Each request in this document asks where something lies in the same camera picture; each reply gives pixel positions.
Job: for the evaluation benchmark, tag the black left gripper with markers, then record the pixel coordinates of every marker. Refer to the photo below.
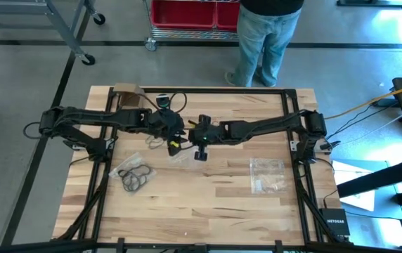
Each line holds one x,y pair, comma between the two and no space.
169,126

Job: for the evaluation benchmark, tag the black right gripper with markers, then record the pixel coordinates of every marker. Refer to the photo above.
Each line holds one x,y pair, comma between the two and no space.
208,135

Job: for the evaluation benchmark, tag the green rubber band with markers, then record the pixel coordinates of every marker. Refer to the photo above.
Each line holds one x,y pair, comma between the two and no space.
153,147

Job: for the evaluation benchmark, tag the thin black rubber band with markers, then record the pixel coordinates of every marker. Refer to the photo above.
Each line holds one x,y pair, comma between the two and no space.
120,173

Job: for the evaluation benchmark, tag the clear plastic zip bag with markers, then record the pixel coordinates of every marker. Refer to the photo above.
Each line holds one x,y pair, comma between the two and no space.
116,168

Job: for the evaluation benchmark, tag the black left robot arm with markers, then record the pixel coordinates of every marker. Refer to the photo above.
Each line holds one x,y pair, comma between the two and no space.
81,117

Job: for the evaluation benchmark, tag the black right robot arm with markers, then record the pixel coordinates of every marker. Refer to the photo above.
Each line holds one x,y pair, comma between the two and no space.
264,128

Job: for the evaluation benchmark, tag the small open cardboard box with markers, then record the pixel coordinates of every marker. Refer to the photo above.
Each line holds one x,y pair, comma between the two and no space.
129,100

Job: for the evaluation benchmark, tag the grey caster wheel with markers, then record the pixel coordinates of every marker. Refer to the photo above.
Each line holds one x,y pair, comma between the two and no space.
150,44

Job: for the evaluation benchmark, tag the red plastic bin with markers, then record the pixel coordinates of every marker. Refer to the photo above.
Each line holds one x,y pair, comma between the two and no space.
183,14
227,15

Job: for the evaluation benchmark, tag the black caster wheel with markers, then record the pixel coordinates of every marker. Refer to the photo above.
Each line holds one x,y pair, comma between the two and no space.
99,19
89,59

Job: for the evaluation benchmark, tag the person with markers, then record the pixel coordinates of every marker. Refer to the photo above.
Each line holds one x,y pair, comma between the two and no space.
267,35

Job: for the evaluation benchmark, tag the white sheet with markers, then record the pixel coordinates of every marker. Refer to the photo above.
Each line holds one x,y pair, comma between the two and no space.
348,172

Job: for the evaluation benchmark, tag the black power adapter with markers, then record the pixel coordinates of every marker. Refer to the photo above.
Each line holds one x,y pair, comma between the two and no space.
385,102

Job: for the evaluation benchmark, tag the grey metal cart frame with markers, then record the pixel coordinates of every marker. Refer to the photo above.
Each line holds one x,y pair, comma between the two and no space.
64,31

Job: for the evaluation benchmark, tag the black Netgear network switch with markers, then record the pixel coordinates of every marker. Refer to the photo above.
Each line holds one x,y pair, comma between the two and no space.
334,222

